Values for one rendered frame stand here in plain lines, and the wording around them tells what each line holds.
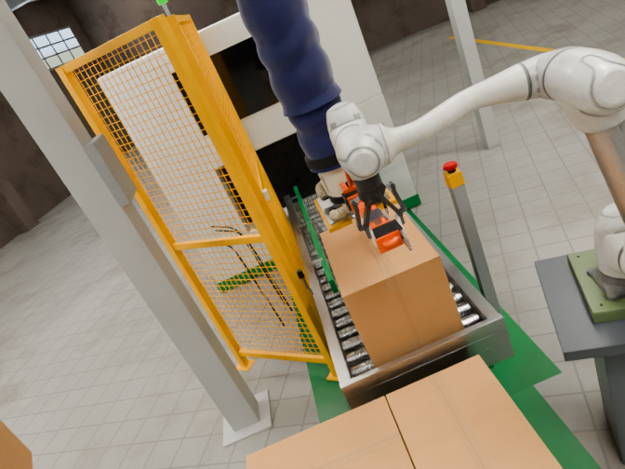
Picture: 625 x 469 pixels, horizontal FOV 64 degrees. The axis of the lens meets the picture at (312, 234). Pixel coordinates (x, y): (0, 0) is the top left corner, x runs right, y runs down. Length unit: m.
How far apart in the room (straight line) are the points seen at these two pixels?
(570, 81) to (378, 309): 1.08
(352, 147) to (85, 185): 1.50
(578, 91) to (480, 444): 1.12
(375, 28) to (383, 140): 11.48
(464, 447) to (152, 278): 1.56
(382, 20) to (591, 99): 11.44
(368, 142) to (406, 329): 1.07
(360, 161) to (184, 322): 1.69
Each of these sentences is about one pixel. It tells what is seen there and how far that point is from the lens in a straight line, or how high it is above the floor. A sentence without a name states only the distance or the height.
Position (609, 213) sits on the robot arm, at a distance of 1.77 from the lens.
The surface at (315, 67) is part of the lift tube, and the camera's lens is 1.84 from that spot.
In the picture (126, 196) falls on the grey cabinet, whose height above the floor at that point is 1.51.
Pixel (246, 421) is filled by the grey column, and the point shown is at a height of 0.06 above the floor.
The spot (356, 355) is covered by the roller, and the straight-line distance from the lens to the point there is 2.28.
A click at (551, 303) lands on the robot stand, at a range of 1.93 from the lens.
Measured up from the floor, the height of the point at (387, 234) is 1.29.
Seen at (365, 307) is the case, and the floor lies 0.86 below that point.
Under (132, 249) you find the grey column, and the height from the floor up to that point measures 1.26.
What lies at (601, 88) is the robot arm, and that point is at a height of 1.56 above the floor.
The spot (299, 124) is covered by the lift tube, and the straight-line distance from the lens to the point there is 1.90.
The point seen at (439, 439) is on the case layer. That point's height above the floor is 0.54.
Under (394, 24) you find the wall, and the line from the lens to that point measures 12.62.
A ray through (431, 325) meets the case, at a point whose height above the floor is 0.66.
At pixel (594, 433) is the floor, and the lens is 2.51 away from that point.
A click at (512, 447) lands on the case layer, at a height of 0.54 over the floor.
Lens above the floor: 2.00
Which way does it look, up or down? 25 degrees down
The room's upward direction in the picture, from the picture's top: 25 degrees counter-clockwise
